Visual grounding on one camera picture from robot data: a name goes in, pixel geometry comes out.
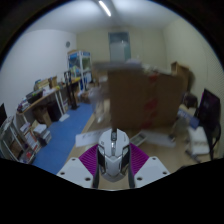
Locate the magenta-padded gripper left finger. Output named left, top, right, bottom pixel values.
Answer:
left=56, top=143, right=101, bottom=190

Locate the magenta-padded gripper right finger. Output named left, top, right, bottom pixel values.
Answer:
left=127, top=142, right=171, bottom=189

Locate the white grey computer mouse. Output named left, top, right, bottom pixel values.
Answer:
left=96, top=127, right=132, bottom=184

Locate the white remote control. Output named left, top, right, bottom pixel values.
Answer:
left=129, top=131, right=148, bottom=147

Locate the stack of books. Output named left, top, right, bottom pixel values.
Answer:
left=32, top=123, right=53, bottom=147

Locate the large brown cardboard box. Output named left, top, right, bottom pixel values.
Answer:
left=108, top=68, right=185, bottom=132

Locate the black floor stand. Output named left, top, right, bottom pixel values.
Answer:
left=62, top=70, right=80, bottom=111

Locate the black office chair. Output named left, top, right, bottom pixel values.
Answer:
left=198, top=88, right=222, bottom=153

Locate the black computer monitor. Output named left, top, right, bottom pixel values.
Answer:
left=0, top=102, right=9, bottom=128

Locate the tall open cardboard box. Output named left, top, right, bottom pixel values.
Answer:
left=170, top=61, right=191, bottom=85

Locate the blue white display cabinet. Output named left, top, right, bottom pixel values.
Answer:
left=67, top=49, right=93, bottom=83

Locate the grey door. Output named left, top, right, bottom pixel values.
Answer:
left=107, top=31, right=132, bottom=63

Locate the ceiling tube light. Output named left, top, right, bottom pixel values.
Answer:
left=97, top=0, right=113, bottom=18

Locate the long wooden wall desk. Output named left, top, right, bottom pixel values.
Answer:
left=16, top=77, right=83, bottom=128

